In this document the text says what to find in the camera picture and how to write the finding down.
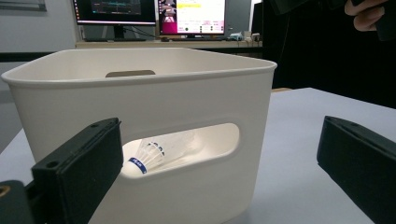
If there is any grey wall frame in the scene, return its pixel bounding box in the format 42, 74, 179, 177
0, 0, 48, 12

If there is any white plastic basket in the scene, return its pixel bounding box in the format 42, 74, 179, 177
0, 47, 278, 224

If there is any black curtain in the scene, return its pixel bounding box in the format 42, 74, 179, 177
261, 0, 396, 110

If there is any black keyboard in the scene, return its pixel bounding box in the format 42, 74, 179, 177
83, 36, 148, 43

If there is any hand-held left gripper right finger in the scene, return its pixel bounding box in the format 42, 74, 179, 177
316, 115, 396, 224

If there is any bright screen monitor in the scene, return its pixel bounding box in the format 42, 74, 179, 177
157, 0, 227, 36

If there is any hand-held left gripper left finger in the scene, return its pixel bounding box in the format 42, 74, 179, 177
31, 117, 125, 224

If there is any white shuttlecock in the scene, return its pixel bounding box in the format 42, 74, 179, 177
121, 130, 204, 179

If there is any dark screen monitor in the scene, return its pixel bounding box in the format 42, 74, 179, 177
72, 0, 157, 40

